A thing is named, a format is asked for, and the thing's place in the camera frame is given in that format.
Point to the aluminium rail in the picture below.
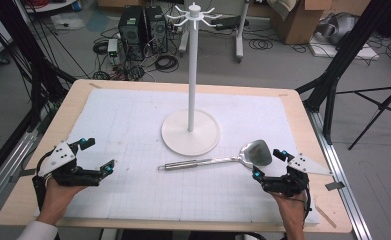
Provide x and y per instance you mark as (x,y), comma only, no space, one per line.
(6,173)
(336,166)

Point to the white hook stand rack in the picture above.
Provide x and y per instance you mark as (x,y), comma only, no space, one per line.
(192,83)

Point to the white flat board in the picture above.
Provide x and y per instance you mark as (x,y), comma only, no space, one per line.
(343,51)

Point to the small grey electronic box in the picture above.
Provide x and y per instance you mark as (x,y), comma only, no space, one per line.
(112,47)

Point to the black tripod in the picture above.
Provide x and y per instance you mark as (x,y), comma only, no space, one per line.
(381,106)

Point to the white grid mat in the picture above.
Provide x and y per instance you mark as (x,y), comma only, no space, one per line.
(133,193)

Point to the black computer tower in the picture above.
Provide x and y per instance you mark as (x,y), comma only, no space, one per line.
(157,28)
(131,30)

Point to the light wooden table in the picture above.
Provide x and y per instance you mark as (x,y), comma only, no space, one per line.
(76,91)

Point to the white stand leg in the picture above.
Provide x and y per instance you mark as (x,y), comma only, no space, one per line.
(239,36)

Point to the brown cardboard box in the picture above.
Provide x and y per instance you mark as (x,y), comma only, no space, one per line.
(299,23)

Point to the black power strip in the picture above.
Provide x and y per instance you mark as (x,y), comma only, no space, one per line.
(229,22)

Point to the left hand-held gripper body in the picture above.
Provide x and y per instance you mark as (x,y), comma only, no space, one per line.
(58,159)

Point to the person's right hand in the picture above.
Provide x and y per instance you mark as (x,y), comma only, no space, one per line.
(292,208)

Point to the metal spatula with grey head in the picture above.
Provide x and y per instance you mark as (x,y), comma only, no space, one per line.
(196,163)

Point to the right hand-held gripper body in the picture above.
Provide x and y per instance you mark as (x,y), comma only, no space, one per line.
(286,183)

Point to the thin wooden stick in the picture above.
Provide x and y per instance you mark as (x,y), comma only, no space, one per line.
(326,217)

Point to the grey rounded appliance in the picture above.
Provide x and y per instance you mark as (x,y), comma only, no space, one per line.
(338,27)

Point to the grey tape piece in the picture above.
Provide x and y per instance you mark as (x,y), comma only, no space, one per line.
(23,173)
(334,186)

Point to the person's left hand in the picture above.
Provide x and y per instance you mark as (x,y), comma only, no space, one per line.
(58,200)

